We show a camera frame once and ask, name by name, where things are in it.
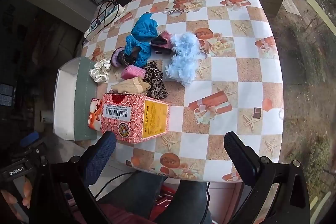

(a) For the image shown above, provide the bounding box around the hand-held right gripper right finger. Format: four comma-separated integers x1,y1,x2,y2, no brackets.
224,132,312,224

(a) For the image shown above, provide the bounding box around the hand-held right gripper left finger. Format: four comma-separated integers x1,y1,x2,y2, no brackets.
51,131,117,224

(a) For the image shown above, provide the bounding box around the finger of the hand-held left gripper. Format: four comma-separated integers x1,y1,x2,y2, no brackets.
20,134,46,159

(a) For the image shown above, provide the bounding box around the leopard print scrunchie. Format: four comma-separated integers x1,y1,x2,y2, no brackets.
143,61,169,101

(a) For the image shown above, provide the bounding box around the pink foam sponge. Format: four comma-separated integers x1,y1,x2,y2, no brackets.
157,31,173,44
121,65,147,80

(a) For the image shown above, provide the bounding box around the person's left hand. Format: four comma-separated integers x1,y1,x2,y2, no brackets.
0,177,34,210

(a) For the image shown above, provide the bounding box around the red patterned cardboard box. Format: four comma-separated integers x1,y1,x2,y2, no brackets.
100,92,169,145

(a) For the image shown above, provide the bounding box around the white tray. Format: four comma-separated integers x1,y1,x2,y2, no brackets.
53,56,96,142

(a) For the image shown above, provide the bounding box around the green stitched cloth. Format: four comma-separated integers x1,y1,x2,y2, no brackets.
73,56,96,141

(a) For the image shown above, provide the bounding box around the beige knit cloth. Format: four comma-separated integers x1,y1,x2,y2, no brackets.
110,76,152,96

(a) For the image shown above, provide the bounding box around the white polka-dot scrunchie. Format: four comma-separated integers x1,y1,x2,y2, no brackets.
89,58,112,83

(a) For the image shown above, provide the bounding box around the checkered printed tablecloth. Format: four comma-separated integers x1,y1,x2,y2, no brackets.
80,0,285,183

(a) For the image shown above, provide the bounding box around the purple knit scrunchie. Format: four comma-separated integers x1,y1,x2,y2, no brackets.
110,47,137,68

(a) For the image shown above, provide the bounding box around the blue hair scrunchie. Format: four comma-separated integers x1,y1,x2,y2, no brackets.
124,35,152,68

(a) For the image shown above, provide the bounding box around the light blue fluffy scrunchie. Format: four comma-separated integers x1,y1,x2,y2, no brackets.
164,32,208,87

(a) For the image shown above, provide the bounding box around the black hair scrunchie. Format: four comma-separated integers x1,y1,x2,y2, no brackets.
151,37,173,55

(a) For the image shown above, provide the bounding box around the white power strip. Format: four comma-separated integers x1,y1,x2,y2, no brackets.
84,4,124,40

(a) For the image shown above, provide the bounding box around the blue crumpled bag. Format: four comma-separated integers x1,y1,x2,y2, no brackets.
131,13,159,40

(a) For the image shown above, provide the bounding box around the black cable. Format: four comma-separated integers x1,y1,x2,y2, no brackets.
91,0,119,29

